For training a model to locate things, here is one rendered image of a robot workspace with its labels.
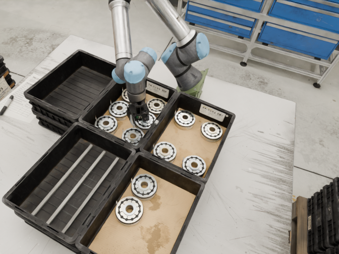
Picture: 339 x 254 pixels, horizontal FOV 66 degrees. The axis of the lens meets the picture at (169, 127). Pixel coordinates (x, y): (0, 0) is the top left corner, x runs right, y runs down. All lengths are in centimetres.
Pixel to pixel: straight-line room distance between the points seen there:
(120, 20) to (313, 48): 222
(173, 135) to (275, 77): 210
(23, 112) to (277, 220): 137
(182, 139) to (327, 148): 176
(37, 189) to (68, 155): 18
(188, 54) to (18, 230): 106
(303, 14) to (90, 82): 209
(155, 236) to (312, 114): 227
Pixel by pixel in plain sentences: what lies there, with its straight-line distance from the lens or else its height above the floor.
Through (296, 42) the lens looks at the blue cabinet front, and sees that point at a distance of 300.
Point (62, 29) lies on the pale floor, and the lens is 346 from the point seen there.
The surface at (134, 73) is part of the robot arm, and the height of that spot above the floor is 120.
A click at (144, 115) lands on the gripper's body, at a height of 98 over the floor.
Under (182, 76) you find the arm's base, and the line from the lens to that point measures 142.
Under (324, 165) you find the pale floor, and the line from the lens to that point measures 261.
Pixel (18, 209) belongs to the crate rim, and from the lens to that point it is 102.
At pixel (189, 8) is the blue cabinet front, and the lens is 296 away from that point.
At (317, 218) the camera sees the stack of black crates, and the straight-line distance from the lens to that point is 196.
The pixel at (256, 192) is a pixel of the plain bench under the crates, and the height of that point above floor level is 70.
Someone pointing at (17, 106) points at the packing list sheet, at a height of 70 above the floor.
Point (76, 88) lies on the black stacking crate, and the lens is 145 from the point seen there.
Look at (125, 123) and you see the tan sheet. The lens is 126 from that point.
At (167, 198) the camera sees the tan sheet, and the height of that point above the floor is 83.
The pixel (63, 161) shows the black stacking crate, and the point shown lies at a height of 83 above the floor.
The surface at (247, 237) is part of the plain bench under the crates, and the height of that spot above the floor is 70.
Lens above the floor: 182
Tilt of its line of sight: 52 degrees down
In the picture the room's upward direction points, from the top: 9 degrees clockwise
